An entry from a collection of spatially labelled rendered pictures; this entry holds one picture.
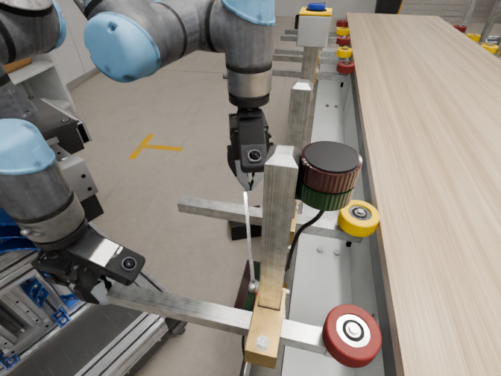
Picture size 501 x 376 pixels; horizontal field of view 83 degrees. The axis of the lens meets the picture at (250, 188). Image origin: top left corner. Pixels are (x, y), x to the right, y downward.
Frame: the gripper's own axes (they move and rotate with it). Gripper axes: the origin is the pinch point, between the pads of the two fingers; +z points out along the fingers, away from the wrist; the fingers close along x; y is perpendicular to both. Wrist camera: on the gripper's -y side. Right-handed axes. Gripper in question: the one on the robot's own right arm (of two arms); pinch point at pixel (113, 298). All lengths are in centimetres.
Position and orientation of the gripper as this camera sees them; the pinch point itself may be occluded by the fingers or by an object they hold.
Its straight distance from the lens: 63.1
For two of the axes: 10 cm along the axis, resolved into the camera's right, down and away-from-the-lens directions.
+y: -9.8, -1.5, 1.6
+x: -2.2, 6.4, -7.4
